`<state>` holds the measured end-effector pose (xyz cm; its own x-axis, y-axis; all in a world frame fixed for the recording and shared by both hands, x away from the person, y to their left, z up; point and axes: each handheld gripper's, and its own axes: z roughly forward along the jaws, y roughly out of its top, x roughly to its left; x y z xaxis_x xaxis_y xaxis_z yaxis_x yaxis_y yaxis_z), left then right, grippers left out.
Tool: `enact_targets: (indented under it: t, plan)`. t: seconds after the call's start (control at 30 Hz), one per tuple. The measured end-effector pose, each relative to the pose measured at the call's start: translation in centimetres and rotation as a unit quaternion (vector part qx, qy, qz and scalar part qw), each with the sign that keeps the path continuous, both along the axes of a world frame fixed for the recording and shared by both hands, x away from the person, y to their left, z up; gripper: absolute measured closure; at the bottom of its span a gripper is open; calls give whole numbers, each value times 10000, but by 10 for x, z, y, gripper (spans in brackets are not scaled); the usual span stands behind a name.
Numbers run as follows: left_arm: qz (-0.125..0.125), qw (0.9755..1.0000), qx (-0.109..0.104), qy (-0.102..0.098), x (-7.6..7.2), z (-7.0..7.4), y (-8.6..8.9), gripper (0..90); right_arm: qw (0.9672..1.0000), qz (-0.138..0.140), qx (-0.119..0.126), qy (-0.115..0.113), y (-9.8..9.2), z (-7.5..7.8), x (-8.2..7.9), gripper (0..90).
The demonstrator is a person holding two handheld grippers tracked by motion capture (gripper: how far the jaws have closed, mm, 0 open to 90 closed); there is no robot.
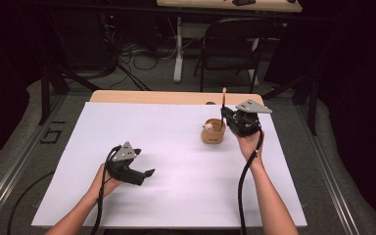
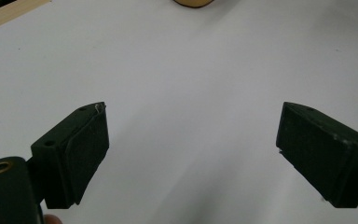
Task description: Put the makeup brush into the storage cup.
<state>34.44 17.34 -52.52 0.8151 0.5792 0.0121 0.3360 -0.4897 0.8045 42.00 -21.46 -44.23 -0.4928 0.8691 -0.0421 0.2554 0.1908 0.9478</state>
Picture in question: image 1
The dark equipment with red light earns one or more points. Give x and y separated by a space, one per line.
78 39

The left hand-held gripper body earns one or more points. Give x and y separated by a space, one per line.
124 169

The black metal stand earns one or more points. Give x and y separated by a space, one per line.
45 94
311 104

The white table sheet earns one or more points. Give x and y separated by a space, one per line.
176 182

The aluminium floor rail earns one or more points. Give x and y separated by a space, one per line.
13 169
329 182

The person's right hand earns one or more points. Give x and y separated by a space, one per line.
248 147

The tan bear pen holder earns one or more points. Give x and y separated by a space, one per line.
212 137

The black object on desk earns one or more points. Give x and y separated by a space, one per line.
243 2

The black folding chair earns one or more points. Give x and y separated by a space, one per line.
231 49

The wooden desk with white legs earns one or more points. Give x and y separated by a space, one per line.
209 4

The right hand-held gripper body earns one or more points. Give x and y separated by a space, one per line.
244 122

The person's left hand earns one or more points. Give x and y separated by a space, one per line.
106 186

